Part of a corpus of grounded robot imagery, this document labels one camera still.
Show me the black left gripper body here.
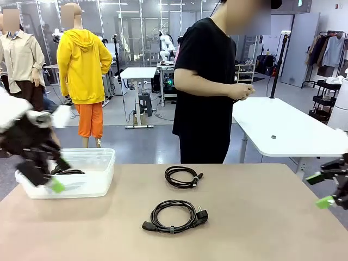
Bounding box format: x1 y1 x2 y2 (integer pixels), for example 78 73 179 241
0 119 59 156

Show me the black USB extension cable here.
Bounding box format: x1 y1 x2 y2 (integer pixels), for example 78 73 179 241
50 168 86 176

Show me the black power cable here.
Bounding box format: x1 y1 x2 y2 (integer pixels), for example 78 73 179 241
141 200 209 235

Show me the black braided USB cable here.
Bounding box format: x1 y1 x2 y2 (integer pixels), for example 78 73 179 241
164 165 204 189

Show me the person's right forearm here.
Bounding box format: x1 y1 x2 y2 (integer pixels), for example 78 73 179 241
176 74 233 98

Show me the person's right hand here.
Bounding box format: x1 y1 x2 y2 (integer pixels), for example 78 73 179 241
229 83 252 101

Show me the translucent plastic storage container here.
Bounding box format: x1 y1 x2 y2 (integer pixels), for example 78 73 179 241
15 148 117 199

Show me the large white table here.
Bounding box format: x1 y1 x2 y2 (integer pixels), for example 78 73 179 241
232 97 348 180

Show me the black utility cart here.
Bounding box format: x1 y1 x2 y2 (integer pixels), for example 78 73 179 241
308 78 342 123

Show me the mannequin in beige shirt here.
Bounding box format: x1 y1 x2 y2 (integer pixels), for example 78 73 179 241
0 8 46 112

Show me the mannequin in yellow hoodie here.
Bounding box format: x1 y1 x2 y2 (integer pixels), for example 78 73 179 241
56 2 113 149

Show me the grey plastic stool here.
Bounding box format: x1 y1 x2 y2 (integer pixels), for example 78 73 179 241
138 92 153 117

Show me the white standing desk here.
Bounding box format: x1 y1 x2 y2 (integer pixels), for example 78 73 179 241
119 67 158 129

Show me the black clothes rack with garments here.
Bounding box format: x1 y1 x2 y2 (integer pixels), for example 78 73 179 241
304 30 348 78

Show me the black stand with white top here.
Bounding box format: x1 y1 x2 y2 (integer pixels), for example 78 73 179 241
269 30 291 99

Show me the grey door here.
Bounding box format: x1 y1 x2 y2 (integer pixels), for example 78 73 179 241
281 12 321 88

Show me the white shoe shelf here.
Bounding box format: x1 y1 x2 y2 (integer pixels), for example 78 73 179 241
234 64 256 84

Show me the black equipment cart with electronics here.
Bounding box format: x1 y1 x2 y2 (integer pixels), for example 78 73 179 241
157 62 177 107

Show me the person in black t-shirt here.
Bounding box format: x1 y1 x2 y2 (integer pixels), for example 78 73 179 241
172 0 283 164

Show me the black camera tripod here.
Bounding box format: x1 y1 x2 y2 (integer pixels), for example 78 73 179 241
113 34 123 82

